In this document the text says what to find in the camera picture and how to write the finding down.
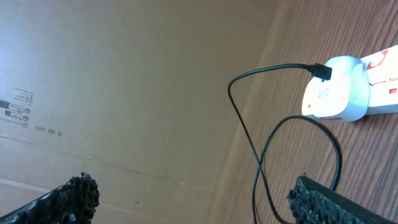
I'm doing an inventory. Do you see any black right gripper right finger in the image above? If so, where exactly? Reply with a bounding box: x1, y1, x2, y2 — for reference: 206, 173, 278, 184
287, 175, 396, 224

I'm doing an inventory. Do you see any black charger cable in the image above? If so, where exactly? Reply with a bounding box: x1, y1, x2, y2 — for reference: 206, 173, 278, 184
227, 62, 343, 224

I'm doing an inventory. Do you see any white power strip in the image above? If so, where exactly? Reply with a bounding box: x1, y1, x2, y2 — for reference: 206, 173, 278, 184
361, 45, 397, 115

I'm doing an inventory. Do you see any white charger adapter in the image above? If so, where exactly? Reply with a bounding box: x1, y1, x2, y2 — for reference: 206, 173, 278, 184
302, 55, 370, 122

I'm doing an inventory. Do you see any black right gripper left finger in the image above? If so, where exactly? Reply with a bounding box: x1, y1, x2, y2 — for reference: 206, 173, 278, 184
1, 172, 100, 224

